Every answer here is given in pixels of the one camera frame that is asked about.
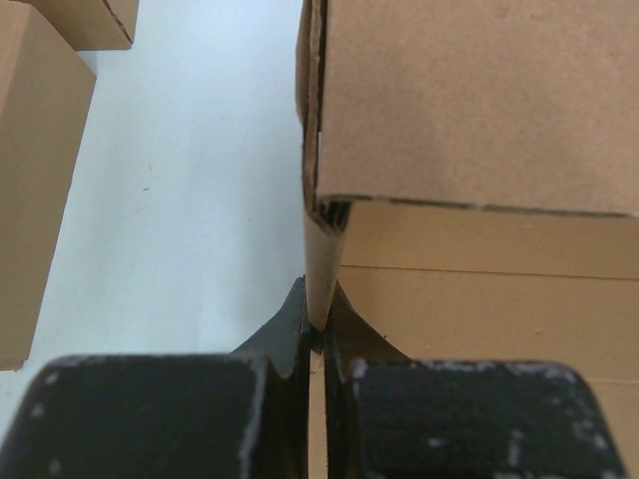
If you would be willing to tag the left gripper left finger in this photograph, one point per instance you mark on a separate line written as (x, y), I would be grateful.
(242, 414)

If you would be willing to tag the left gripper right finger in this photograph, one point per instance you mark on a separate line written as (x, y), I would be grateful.
(390, 416)

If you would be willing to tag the cardboard box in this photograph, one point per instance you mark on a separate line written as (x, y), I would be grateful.
(92, 25)
(470, 178)
(46, 91)

